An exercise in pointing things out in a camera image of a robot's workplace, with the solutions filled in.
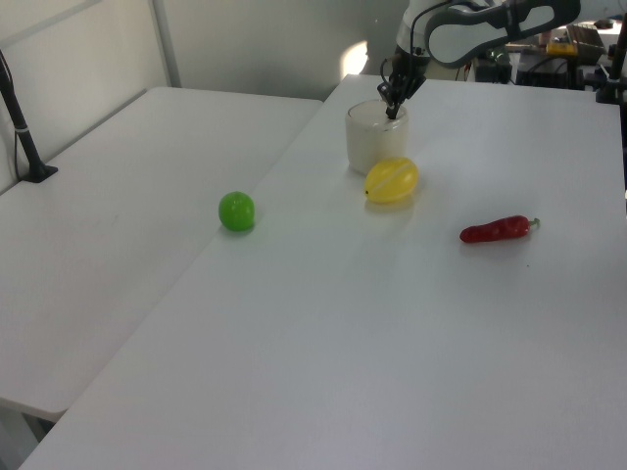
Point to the green toy apple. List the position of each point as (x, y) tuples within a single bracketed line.
[(236, 211)]

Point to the red toy chili pepper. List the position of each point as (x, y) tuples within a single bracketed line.
[(495, 231)]

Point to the black pole with flat foot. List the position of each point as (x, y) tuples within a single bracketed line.
[(22, 132)]

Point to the yellow striped toy melon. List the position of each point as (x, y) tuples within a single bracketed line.
[(392, 180)]

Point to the black tripod camera mount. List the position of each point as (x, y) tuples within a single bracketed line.
[(612, 78)]

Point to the yellow handheld meter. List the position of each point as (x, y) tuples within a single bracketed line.
[(561, 48)]

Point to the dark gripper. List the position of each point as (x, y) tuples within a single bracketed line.
[(405, 78)]

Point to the black equipment box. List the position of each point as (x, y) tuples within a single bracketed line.
[(548, 71)]

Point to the cream plastic garbage bin body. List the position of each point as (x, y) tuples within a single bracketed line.
[(374, 147)]

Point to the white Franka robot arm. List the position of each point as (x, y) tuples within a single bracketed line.
[(455, 39)]

